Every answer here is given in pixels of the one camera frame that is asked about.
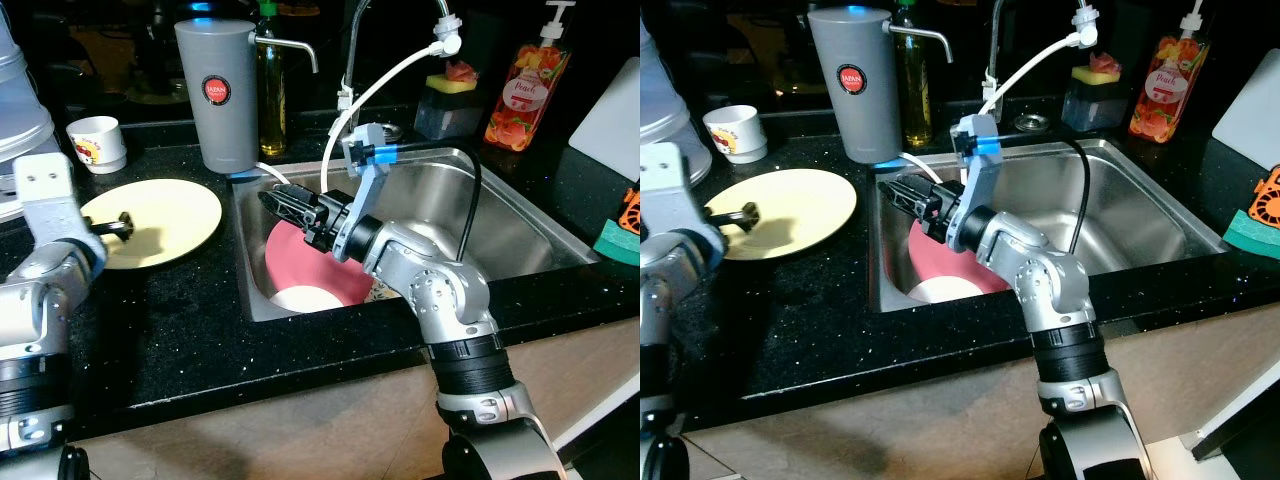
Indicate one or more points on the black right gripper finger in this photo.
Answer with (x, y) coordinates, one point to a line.
(912, 204)
(295, 196)
(295, 214)
(912, 186)

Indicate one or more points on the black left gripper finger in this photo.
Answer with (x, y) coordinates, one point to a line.
(117, 233)
(742, 209)
(118, 218)
(742, 224)

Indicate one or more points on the pink round plate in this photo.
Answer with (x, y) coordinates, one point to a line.
(290, 260)
(935, 260)

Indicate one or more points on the pale yellow round plate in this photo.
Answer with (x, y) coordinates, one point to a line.
(180, 215)
(800, 210)

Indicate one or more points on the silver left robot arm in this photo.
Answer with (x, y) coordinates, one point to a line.
(40, 310)
(665, 290)

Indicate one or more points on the white bowl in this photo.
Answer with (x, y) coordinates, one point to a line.
(945, 290)
(305, 300)

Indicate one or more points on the white printed cup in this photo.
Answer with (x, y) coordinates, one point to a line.
(97, 140)
(735, 130)

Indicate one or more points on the olive oil bottle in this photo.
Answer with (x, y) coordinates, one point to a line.
(272, 110)
(908, 100)

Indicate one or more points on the grey water filter canister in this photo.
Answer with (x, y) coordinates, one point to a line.
(852, 120)
(218, 130)

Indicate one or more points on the green sponge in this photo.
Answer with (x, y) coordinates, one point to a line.
(1255, 235)
(618, 243)

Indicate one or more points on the round metal counter cap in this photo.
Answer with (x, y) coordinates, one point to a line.
(1032, 122)
(393, 130)

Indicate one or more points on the white stacked food covers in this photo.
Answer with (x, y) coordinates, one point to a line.
(20, 120)
(665, 110)

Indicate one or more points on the white cutting board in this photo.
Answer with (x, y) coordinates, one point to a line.
(612, 130)
(1255, 125)

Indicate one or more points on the chrome gooseneck faucet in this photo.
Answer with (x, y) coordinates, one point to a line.
(994, 50)
(352, 55)

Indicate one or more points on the thin chrome filter tap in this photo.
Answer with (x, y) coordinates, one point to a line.
(285, 42)
(920, 31)

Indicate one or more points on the dark sponge holder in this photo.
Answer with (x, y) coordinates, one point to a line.
(1092, 108)
(445, 118)

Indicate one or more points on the yellow and pink sponge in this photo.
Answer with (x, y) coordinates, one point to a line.
(450, 85)
(1095, 75)

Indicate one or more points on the stainless steel sink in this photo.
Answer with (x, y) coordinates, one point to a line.
(520, 230)
(1150, 220)

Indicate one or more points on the wide beige cabinet door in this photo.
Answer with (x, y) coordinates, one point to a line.
(250, 430)
(850, 430)

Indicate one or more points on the peach soap pump bottle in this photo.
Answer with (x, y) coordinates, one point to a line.
(1165, 95)
(522, 105)

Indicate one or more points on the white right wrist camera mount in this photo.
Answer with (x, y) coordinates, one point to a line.
(368, 185)
(982, 175)

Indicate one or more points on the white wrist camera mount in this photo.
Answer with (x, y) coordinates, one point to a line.
(368, 185)
(50, 190)
(982, 175)
(675, 180)

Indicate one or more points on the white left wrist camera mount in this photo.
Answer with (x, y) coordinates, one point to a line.
(50, 190)
(675, 180)

